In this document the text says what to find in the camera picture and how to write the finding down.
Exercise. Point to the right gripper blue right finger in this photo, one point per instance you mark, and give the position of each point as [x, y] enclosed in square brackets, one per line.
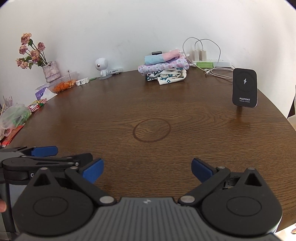
[211, 178]

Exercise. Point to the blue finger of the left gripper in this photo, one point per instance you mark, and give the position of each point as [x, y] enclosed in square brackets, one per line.
[60, 162]
[40, 151]

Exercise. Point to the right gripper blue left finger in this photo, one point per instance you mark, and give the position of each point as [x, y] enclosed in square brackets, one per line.
[82, 179]

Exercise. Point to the pink blue mesh garment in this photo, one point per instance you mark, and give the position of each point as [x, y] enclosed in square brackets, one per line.
[161, 58]

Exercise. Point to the person's left hand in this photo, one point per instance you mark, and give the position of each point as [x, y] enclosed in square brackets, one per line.
[3, 206]

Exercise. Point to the red paper packet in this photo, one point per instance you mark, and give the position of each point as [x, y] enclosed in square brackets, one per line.
[7, 140]

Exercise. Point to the clear plastic bag with greens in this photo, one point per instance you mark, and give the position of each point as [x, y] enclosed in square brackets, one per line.
[13, 117]

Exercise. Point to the red checkered snack pack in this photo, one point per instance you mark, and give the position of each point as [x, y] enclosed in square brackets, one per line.
[37, 104]

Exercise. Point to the purple tissue pack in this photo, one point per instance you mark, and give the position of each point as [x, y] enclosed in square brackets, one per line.
[43, 92]

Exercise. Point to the clear box of orange fruit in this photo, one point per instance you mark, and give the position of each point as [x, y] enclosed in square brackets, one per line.
[63, 83]

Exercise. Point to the pink rose bouquet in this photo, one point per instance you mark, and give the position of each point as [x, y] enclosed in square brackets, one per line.
[33, 54]

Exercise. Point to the white digital clock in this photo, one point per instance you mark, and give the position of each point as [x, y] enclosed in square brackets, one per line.
[115, 71]

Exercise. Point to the white robot figurine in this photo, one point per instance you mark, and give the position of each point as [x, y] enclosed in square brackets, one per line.
[101, 65]

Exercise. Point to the folded cream teal-flower cloth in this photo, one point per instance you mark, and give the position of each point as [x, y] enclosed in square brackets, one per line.
[167, 76]

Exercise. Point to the green sponge pack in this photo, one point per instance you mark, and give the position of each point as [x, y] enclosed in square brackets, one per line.
[204, 64]

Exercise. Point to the white power strip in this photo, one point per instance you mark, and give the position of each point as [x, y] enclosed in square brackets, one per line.
[223, 64]

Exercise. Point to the folded pink floral cloth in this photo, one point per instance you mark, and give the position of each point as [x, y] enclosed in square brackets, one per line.
[176, 63]

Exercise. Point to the white usb charger right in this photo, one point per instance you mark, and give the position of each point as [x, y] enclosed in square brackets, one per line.
[203, 55]

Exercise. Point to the white usb charger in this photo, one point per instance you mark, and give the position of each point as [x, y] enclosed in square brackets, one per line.
[196, 55]
[203, 55]

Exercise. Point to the white usb charger left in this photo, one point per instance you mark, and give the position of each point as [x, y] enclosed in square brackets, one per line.
[196, 55]

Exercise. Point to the small black box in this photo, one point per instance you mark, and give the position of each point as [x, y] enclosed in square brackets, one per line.
[156, 52]

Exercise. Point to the black wireless charger stand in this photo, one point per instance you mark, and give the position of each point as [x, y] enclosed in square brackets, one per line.
[244, 87]

